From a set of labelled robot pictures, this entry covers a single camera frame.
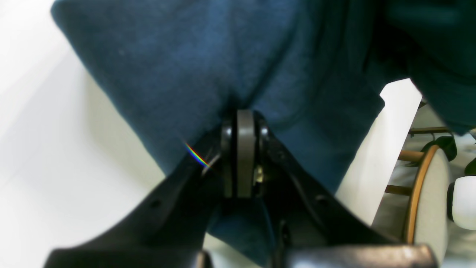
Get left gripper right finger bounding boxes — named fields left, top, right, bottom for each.
left=238, top=110, right=438, bottom=268

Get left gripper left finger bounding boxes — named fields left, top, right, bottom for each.
left=45, top=122, right=238, bottom=268

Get dark blue T-shirt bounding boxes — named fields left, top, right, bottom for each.
left=51, top=0, right=475, bottom=268

